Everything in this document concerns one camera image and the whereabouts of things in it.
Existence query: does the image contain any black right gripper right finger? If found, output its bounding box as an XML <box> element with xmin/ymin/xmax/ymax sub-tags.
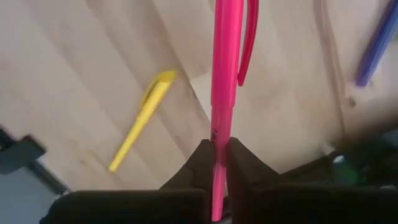
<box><xmin>226</xmin><ymin>136</ymin><xmax>398</xmax><ymax>224</ymax></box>

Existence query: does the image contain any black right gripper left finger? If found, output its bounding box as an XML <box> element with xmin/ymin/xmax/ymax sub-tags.
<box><xmin>40</xmin><ymin>139</ymin><xmax>215</xmax><ymax>224</ymax></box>

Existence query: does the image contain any yellow highlighter marker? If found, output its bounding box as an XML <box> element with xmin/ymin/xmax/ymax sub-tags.
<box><xmin>108</xmin><ymin>70</ymin><xmax>177</xmax><ymax>173</ymax></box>

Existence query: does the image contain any pink highlighter marker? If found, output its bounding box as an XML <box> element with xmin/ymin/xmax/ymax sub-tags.
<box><xmin>210</xmin><ymin>0</ymin><xmax>260</xmax><ymax>222</ymax></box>

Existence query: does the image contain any purple-blue marker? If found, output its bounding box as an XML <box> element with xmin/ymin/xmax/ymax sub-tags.
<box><xmin>355</xmin><ymin>0</ymin><xmax>398</xmax><ymax>87</ymax></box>

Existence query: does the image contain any black metal rig frame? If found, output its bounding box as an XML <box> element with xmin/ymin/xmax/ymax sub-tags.
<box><xmin>0</xmin><ymin>127</ymin><xmax>70</xmax><ymax>195</ymax></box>

